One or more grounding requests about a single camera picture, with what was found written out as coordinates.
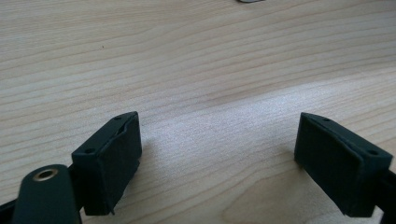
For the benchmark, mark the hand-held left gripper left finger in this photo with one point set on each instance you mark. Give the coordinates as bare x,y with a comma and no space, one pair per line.
106,168

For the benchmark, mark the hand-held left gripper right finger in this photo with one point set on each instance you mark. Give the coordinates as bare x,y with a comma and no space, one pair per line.
339,168

